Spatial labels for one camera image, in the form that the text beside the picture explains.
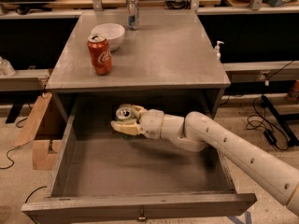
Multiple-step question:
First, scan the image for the open grey top drawer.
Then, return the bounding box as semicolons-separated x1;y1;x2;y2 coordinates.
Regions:
21;96;256;224

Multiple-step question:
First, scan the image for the white bowl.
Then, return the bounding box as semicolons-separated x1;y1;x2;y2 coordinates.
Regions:
92;23;125;51

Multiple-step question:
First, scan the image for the red cola can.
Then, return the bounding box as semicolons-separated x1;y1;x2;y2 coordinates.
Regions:
87;34;112;76

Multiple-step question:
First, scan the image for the small pump dispenser bottle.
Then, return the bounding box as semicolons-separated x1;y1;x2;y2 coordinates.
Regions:
214;40;224;61

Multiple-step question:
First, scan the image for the silver blue tall can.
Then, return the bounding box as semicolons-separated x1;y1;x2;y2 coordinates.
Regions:
126;0;140;30

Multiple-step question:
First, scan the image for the black power adapter cable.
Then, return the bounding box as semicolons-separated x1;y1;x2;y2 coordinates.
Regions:
245;95;292;152

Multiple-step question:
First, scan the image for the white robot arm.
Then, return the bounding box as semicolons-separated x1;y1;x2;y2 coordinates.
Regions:
111;104;299;215

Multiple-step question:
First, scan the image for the grey cabinet with top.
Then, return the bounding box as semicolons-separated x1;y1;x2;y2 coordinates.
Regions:
47;10;230;116

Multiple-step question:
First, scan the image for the black floor cable left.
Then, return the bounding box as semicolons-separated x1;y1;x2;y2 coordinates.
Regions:
0;117;31;171

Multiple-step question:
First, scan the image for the green soda can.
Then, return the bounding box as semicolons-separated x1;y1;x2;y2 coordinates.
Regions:
116;105;136;140

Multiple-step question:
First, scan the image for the cardboard box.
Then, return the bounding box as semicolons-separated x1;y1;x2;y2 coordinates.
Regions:
14;92;65;171

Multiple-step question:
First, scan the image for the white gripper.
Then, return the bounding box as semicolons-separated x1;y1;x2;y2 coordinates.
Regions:
110;105;164;139

